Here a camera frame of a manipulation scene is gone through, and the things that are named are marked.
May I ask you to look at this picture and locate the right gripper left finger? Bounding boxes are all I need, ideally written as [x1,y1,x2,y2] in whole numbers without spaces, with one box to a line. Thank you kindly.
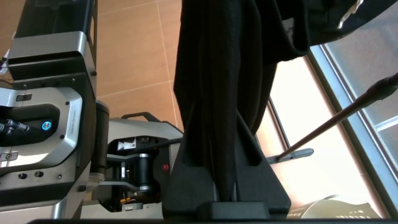
[162,135,219,218]

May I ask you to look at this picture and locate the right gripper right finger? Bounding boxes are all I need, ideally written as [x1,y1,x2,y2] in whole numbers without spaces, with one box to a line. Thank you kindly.
[231,111,292,218]

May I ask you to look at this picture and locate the thin black shorts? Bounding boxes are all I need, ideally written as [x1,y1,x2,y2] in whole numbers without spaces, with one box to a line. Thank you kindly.
[172,0,312,202]

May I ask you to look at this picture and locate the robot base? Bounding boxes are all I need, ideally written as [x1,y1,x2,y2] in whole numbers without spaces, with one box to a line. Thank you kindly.
[0,0,185,220]

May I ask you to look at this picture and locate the white laundry basket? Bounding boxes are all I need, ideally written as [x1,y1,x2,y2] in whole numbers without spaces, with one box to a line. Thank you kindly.
[286,195,382,220]

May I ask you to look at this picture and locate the black clothes rack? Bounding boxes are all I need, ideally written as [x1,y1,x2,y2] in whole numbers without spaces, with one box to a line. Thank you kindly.
[266,72,398,165]

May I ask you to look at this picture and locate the window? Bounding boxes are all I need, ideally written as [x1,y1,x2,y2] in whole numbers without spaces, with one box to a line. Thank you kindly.
[306,0,398,218]

